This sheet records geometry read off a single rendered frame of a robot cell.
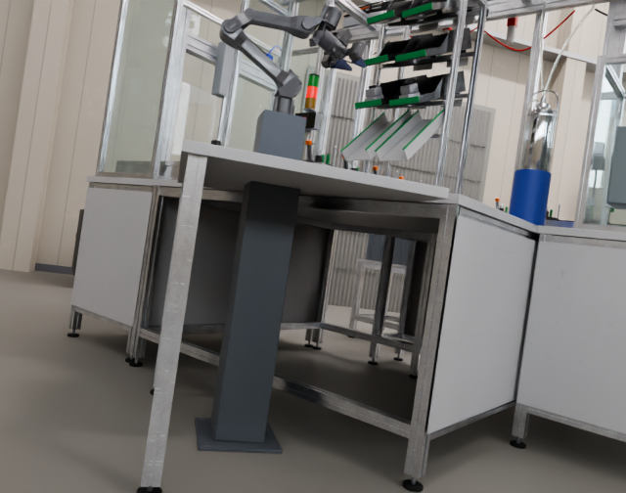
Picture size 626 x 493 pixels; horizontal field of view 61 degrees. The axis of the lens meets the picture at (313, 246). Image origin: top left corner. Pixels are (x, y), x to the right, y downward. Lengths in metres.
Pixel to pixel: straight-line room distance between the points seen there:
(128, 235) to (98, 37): 4.11
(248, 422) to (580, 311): 1.25
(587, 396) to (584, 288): 0.39
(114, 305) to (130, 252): 0.27
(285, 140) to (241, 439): 0.95
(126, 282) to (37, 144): 3.64
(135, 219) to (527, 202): 1.80
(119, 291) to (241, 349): 1.15
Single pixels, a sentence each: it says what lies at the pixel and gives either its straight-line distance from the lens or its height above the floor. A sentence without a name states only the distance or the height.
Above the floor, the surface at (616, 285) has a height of 0.67.
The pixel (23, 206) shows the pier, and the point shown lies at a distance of 6.15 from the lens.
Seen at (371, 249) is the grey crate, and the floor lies 0.70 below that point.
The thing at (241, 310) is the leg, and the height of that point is 0.42.
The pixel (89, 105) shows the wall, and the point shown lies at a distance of 6.42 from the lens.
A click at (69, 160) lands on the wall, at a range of 6.35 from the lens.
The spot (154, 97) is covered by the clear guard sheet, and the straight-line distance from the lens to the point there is 2.82.
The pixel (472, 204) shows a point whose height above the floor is 0.84.
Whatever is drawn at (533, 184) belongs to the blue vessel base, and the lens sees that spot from 2.56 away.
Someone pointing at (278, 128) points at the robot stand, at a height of 1.01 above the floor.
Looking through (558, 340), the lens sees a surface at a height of 0.44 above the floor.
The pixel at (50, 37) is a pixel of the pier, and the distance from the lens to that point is 6.38.
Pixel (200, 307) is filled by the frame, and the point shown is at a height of 0.26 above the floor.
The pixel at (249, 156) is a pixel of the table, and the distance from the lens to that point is 1.32.
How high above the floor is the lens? 0.65
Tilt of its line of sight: level
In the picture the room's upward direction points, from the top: 8 degrees clockwise
